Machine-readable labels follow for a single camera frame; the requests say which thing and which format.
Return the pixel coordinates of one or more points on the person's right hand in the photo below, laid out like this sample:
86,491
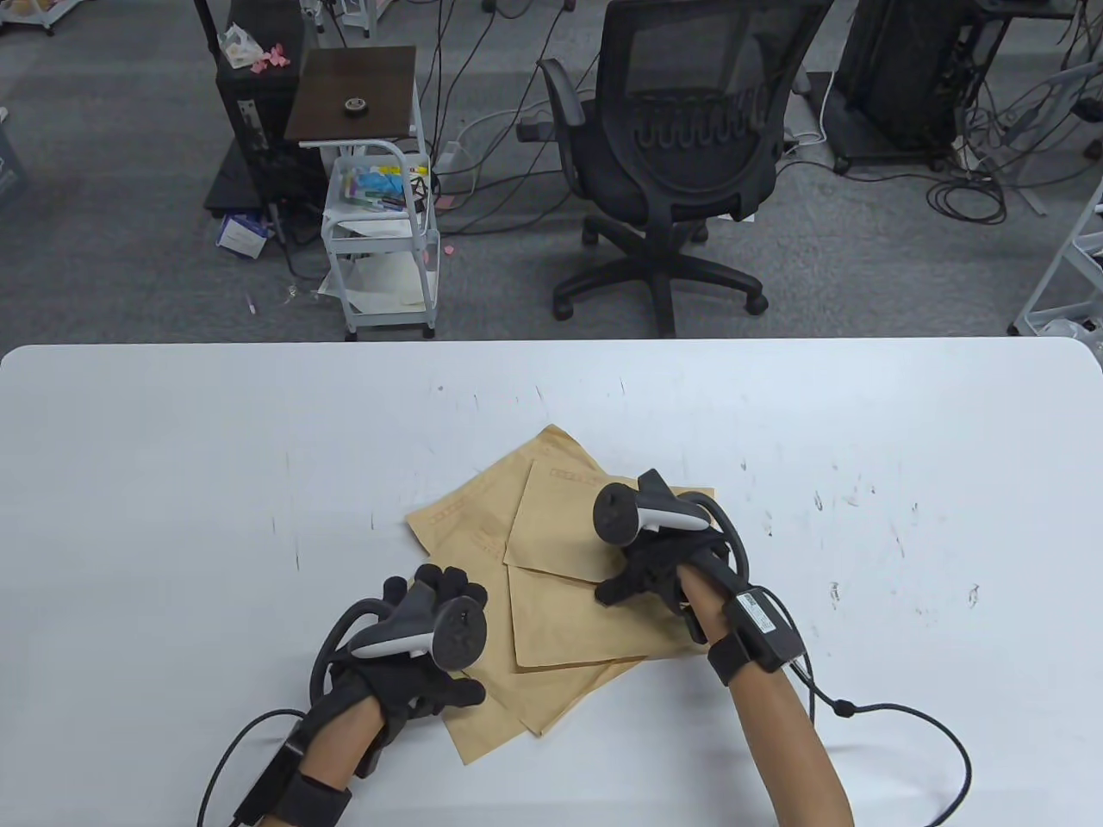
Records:
659,560

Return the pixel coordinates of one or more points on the person's left hand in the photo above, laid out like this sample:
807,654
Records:
405,685

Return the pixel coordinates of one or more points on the group of brown paper envelopes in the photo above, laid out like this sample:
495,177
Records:
560,620

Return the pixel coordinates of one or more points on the person's left forearm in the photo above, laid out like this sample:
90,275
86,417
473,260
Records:
340,745

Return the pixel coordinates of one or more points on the person's right forearm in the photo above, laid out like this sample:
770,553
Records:
793,749

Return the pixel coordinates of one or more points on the grey and white tracking controller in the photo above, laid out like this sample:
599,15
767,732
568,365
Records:
461,633
616,515

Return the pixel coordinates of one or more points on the black fabric wristband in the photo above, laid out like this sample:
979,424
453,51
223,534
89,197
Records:
310,801
732,659

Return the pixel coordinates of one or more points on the black sensor box with label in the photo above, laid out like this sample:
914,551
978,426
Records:
771,633

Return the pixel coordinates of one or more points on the black mesh office chair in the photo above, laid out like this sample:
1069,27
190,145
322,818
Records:
681,181

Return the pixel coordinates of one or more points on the white papers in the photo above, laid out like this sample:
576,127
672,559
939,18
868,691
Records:
383,284

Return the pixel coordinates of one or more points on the white rolling cart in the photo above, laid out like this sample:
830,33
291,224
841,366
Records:
370,245

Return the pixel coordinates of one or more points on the blue packet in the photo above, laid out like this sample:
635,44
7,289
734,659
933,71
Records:
375,181

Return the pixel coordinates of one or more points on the blue and white box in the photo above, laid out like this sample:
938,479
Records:
241,234

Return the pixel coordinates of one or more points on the black equipment cabinet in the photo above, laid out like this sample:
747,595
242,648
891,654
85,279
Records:
896,77

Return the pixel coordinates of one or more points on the black tape roll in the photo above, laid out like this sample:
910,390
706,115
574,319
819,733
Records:
349,110

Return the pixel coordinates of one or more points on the black computer tower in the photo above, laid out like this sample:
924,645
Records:
258,129

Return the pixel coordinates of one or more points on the dark brown wooden board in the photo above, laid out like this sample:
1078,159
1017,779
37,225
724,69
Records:
345,77

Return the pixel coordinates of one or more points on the small pink items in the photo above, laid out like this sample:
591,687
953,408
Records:
274,59

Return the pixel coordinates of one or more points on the crumpled clear plastic bag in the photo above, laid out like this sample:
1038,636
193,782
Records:
237,47

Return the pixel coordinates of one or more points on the white metal frame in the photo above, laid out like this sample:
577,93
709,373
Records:
1025,326

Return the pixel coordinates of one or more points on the black flat base plate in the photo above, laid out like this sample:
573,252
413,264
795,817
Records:
228,185

